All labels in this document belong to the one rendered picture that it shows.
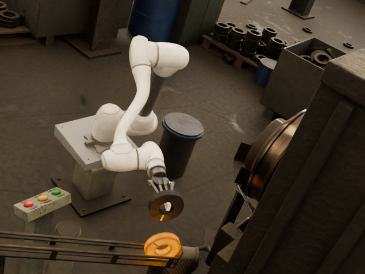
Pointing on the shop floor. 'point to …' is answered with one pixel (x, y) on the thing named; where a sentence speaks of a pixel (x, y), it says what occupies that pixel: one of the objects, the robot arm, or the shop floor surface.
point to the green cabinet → (195, 21)
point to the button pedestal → (39, 224)
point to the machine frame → (313, 188)
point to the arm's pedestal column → (91, 190)
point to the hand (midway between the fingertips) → (167, 202)
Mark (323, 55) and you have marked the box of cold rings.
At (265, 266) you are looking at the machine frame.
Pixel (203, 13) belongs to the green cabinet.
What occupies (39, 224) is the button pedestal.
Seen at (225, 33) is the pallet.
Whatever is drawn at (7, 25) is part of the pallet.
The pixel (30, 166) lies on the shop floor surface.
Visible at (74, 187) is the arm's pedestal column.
